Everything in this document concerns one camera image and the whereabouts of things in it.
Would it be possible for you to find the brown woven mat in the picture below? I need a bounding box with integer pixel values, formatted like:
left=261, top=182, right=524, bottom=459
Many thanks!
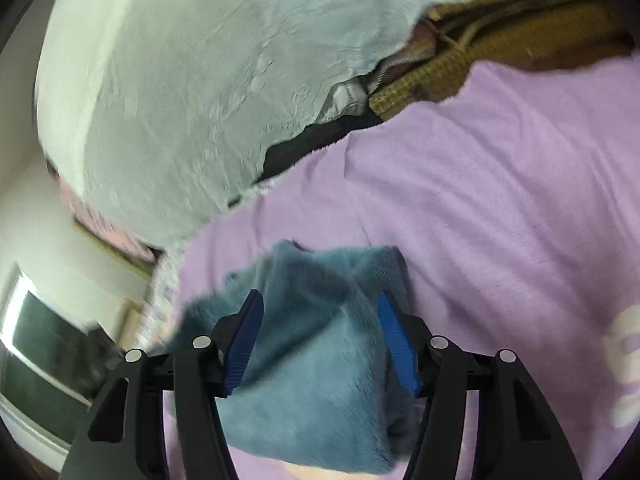
left=370, top=0, right=636, bottom=121

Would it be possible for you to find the blue fleece jacket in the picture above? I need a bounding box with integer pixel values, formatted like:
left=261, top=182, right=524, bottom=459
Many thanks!
left=165, top=239, right=426, bottom=476

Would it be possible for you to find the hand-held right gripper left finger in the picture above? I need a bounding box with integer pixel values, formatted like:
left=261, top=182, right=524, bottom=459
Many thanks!
left=60, top=289, right=265, bottom=480

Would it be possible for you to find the white lace cover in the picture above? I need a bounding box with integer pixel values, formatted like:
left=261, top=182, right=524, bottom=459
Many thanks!
left=35, top=0, right=486, bottom=251

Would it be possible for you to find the purple floral bed sheet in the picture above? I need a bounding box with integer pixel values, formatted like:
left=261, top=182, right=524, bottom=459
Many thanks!
left=135, top=245, right=186, bottom=351

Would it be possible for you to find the purple blanket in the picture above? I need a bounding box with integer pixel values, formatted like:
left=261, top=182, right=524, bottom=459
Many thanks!
left=160, top=55, right=640, bottom=480

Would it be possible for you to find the dark glass pane white frame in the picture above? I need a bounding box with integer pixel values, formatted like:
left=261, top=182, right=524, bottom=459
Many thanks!
left=0, top=262, right=126, bottom=461

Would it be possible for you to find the pink floral cloth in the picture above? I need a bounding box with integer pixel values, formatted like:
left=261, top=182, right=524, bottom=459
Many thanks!
left=47, top=160, right=156, bottom=263

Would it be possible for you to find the dark cloth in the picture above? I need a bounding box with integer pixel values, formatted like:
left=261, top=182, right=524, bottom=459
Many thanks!
left=260, top=110, right=386, bottom=183

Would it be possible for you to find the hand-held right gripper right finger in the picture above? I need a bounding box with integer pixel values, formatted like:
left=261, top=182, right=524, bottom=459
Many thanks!
left=376, top=292, right=583, bottom=480

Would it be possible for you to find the white cloth bundle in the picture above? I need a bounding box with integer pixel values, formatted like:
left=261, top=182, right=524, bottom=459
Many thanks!
left=324, top=80, right=372, bottom=122

